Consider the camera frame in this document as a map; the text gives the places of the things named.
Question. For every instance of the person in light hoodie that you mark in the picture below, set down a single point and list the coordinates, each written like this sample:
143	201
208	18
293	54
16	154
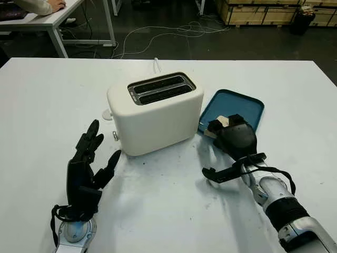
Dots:
39	6

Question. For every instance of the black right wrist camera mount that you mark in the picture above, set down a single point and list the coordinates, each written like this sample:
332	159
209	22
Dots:
223	175

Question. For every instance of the wooden crate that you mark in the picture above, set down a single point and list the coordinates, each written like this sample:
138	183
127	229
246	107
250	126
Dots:
325	15
258	11

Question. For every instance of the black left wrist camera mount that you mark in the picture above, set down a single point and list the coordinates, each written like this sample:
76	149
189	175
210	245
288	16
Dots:
88	203

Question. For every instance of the white two-slot toaster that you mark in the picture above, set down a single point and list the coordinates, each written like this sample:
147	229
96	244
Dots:
158	124

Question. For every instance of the black trash bin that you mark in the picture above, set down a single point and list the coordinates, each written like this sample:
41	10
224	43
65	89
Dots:
301	22

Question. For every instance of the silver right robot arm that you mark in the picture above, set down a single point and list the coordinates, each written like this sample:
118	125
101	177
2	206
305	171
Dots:
287	205

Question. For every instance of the white bread slice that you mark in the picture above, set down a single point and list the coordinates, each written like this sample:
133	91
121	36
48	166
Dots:
223	120

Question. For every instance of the white table leg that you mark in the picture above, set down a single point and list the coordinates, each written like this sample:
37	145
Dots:
117	6
201	5

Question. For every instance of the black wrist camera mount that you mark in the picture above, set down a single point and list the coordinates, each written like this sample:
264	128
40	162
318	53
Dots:
223	175
88	203

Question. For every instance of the white office desk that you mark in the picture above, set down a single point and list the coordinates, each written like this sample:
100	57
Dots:
60	18

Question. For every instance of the blue plastic tray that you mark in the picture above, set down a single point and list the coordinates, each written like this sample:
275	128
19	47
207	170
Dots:
237	105

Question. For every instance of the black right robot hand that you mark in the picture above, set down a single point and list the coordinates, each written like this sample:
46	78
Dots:
238	142

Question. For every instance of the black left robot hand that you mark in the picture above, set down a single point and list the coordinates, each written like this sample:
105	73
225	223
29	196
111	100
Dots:
79	176

